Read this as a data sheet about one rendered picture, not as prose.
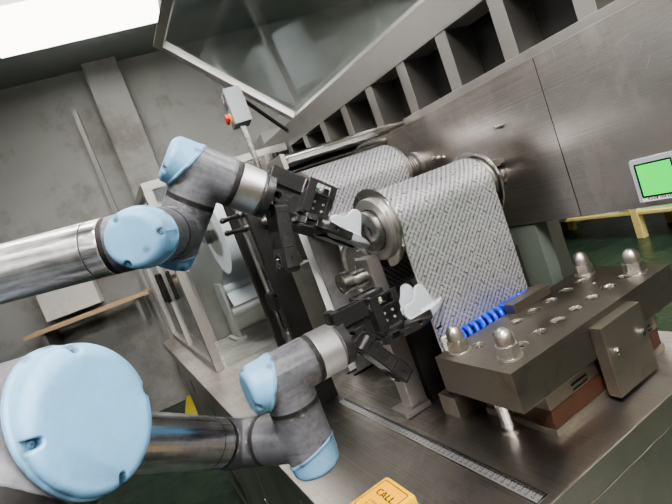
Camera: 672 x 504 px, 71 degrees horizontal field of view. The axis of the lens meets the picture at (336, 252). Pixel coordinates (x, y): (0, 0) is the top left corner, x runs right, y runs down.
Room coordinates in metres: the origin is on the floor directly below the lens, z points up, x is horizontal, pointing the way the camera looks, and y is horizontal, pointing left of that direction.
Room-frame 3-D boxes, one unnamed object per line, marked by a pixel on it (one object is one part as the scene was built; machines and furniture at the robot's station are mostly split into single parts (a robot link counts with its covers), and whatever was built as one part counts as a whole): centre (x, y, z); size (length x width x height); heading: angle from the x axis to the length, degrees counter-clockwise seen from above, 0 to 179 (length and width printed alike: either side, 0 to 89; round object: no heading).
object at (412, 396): (0.86, -0.03, 1.05); 0.06 x 0.05 x 0.31; 116
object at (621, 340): (0.67, -0.36, 0.96); 0.10 x 0.03 x 0.11; 116
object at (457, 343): (0.72, -0.13, 1.05); 0.04 x 0.04 x 0.04
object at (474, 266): (0.84, -0.22, 1.11); 0.23 x 0.01 x 0.18; 116
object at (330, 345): (0.71, 0.07, 1.11); 0.08 x 0.05 x 0.08; 26
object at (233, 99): (1.35, 0.13, 1.66); 0.07 x 0.07 x 0.10; 17
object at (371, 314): (0.74, -0.01, 1.12); 0.12 x 0.08 x 0.09; 116
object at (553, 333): (0.75, -0.31, 1.00); 0.40 x 0.16 x 0.06; 116
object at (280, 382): (0.67, 0.14, 1.11); 0.11 x 0.08 x 0.09; 116
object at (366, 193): (0.84, -0.08, 1.25); 0.15 x 0.01 x 0.15; 26
